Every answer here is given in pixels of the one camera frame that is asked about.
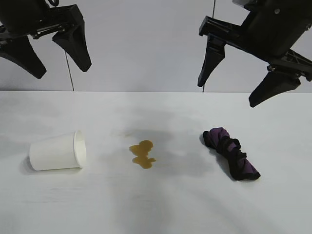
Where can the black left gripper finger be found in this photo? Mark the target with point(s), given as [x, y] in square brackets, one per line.
[75, 48]
[22, 57]

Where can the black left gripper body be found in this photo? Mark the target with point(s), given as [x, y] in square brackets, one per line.
[22, 17]

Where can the brown liquid spill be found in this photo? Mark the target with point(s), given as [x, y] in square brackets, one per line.
[142, 150]

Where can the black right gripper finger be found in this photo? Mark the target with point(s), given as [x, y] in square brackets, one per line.
[275, 86]
[213, 53]

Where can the purple and black cloth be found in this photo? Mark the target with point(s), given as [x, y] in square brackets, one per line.
[231, 156]

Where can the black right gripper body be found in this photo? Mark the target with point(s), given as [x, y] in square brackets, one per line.
[273, 31]

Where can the white paper cup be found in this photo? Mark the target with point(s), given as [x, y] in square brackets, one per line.
[53, 152]

